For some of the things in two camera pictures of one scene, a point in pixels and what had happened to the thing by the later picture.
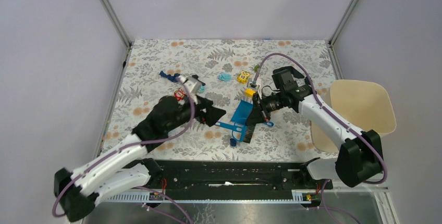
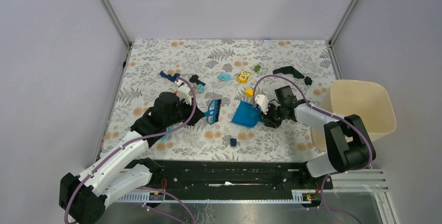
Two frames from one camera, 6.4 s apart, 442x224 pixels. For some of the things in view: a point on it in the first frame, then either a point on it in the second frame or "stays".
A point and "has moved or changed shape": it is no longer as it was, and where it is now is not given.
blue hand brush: (241, 132) has moved or changed shape
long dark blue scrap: (172, 78) stays
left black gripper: (212, 115) to (197, 115)
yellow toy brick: (249, 92) stays
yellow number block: (242, 78) stays
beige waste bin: (364, 104) stays
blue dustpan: (243, 112) stays
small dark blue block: (233, 142) stays
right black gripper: (260, 113) to (267, 119)
